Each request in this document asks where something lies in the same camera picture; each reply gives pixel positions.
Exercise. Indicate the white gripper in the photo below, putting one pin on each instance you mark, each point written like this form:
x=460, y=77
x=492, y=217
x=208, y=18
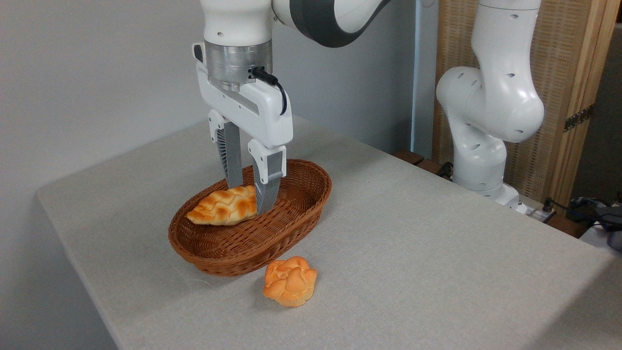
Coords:
x=252, y=109

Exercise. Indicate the long braided bread loaf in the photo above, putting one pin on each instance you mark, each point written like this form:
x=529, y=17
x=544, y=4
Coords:
x=223, y=206

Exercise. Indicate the black plug at robot base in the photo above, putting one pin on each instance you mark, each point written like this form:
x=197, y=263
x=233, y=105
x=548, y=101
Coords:
x=446, y=170

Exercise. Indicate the white Franka Panda arm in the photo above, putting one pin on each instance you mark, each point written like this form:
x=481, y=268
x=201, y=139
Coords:
x=491, y=97

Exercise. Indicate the round knotted bread roll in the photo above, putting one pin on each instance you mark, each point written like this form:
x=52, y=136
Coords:
x=290, y=284

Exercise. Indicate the brown oval wicker basket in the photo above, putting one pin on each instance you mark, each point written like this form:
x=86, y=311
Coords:
x=233, y=248

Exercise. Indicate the brown wooden block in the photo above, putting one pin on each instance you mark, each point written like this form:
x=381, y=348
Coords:
x=408, y=156
x=430, y=166

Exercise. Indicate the white vertical pole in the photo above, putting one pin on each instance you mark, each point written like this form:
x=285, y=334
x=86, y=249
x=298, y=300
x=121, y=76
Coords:
x=414, y=73

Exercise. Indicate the wooden rattan folding screen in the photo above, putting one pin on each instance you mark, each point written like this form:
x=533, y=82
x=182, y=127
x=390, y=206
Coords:
x=556, y=58

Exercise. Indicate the dark metal screen hinge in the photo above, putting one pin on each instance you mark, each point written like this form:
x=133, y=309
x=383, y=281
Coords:
x=578, y=118

